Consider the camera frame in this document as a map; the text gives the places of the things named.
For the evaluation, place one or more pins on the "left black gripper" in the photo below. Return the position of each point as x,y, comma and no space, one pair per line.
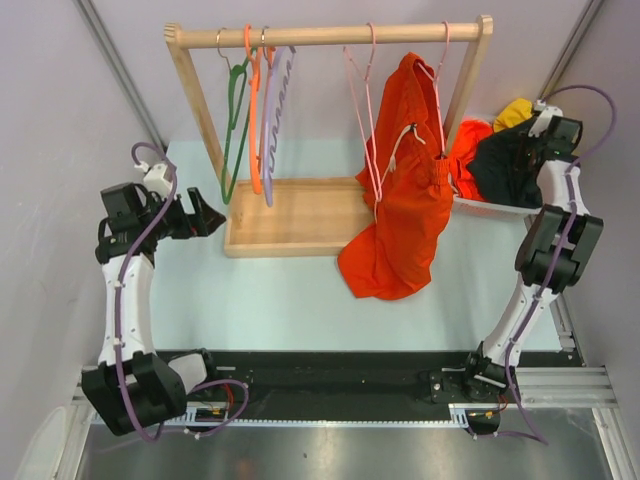
200,223

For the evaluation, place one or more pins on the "black shorts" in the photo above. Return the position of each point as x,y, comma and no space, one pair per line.
500,170

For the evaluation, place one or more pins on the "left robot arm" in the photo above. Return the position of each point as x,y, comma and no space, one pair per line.
132,387

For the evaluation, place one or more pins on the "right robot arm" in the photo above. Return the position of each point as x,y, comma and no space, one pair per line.
551,258

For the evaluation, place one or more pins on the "green hanger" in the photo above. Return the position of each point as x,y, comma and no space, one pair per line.
238,116

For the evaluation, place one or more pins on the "orange hanger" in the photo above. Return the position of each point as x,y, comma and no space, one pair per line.
254,55

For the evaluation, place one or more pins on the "lilac notched hanger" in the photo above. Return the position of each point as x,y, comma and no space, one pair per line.
280,65

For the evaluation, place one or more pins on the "orange-red hanging shorts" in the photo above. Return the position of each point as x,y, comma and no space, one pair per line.
406,186

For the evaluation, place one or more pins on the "wooden clothes rack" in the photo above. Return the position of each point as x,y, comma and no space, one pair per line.
311,216

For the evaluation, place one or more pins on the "white plastic basket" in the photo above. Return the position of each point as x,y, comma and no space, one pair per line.
492,211

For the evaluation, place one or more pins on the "orange garment in basket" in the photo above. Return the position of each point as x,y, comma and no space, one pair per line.
470,133

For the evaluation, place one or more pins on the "yellow garment in basket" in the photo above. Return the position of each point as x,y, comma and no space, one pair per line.
515,113

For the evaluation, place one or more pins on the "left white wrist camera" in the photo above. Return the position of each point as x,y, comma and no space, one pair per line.
158,178

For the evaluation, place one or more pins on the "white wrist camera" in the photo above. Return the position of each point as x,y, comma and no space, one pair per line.
543,113
158,178

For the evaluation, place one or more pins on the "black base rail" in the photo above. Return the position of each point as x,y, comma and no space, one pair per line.
332,386

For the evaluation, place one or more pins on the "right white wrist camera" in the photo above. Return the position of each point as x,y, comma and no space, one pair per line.
543,113

